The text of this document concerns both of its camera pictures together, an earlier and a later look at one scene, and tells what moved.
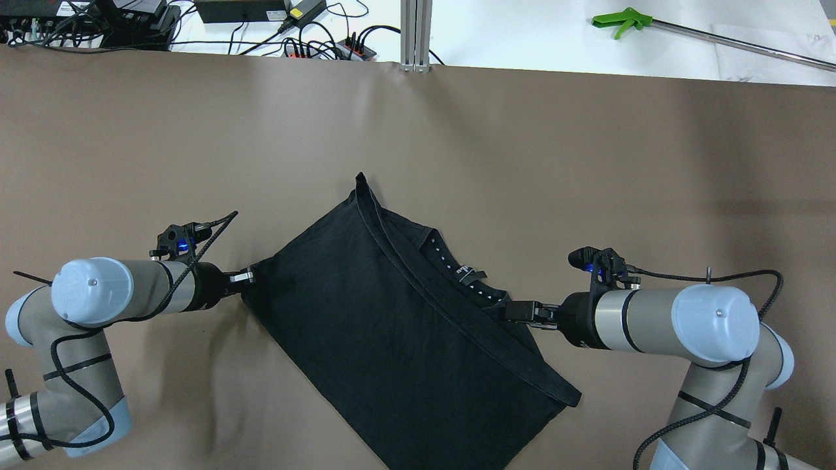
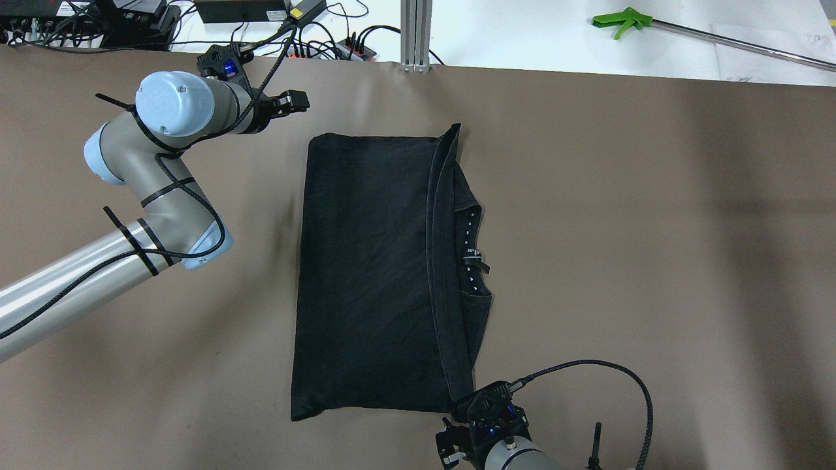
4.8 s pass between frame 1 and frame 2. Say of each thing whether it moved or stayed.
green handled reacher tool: stayed
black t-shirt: moved
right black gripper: moved
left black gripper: moved
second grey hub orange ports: stayed
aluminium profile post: stayed
